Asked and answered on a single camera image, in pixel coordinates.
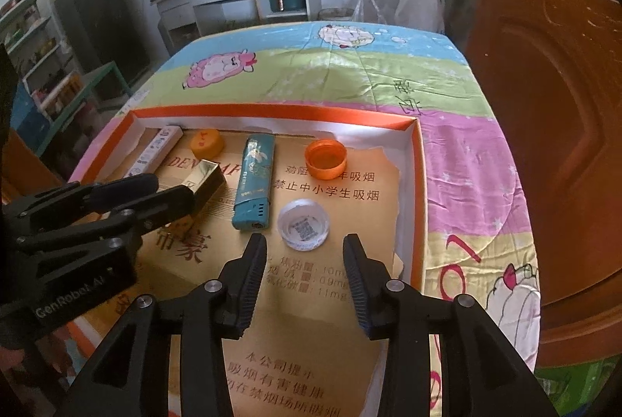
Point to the orange bottle cap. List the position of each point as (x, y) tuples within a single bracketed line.
[(207, 144), (326, 159)]

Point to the brown wooden door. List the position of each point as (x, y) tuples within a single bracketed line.
[(551, 71)]

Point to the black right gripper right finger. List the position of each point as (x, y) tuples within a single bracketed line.
[(482, 374)]

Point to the dark green cabinet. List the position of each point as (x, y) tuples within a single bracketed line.
[(102, 31)]

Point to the teal lighter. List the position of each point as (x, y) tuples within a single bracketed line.
[(253, 193)]

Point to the gold cigarette box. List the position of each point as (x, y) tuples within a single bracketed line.
[(204, 181)]

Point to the green storage shelf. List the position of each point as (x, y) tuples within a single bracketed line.
[(31, 39)]

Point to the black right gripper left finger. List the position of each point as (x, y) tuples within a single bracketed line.
[(128, 374)]

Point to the white bottle cap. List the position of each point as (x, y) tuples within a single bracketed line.
[(303, 224)]

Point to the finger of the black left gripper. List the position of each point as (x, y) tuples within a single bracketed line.
[(146, 210), (59, 207)]

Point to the green blue carton box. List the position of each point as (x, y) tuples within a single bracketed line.
[(573, 388)]

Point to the white slim box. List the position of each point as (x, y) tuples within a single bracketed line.
[(155, 152)]

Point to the green stool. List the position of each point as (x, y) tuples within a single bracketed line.
[(89, 82)]

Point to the orange-rimmed cardboard tray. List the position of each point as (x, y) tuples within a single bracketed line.
[(304, 353)]

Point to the colourful cartoon tablecloth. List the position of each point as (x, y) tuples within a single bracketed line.
[(478, 238)]

